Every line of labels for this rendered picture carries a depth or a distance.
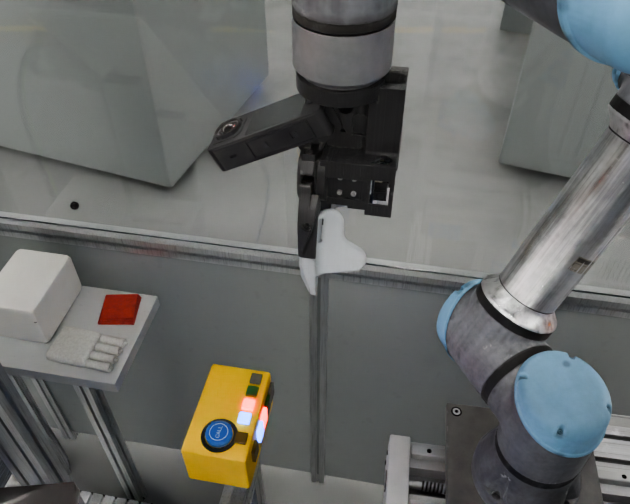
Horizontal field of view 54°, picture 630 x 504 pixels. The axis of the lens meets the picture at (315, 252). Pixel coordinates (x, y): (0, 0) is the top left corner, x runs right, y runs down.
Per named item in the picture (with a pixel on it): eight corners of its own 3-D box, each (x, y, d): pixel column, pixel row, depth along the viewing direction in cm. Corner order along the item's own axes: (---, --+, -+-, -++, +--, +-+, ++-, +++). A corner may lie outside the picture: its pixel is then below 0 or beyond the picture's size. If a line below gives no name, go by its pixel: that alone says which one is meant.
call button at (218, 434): (210, 423, 94) (209, 417, 93) (236, 427, 93) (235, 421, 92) (202, 447, 91) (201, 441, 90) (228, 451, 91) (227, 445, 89)
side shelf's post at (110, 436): (135, 490, 196) (59, 325, 138) (147, 493, 195) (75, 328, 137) (130, 503, 193) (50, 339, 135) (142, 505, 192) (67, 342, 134)
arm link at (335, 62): (281, 32, 42) (304, -14, 48) (283, 92, 45) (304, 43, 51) (391, 41, 41) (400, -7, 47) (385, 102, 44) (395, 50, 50)
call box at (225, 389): (218, 397, 109) (211, 361, 101) (274, 406, 107) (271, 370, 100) (189, 483, 97) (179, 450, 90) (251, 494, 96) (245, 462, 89)
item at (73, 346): (66, 329, 133) (64, 323, 131) (130, 342, 131) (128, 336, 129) (45, 361, 127) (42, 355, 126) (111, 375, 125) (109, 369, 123)
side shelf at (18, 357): (16, 284, 147) (12, 275, 145) (160, 304, 142) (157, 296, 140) (-43, 366, 130) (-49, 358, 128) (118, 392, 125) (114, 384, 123)
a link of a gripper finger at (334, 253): (359, 314, 55) (369, 218, 52) (295, 305, 56) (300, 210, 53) (362, 299, 58) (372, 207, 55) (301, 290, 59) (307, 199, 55)
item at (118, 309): (106, 297, 140) (104, 291, 138) (142, 297, 140) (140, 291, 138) (97, 325, 134) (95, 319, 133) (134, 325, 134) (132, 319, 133)
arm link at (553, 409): (532, 500, 78) (562, 447, 69) (472, 414, 87) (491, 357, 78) (606, 464, 82) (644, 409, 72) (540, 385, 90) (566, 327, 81)
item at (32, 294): (20, 278, 144) (3, 244, 136) (84, 287, 142) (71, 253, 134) (-21, 335, 132) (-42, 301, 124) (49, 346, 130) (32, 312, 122)
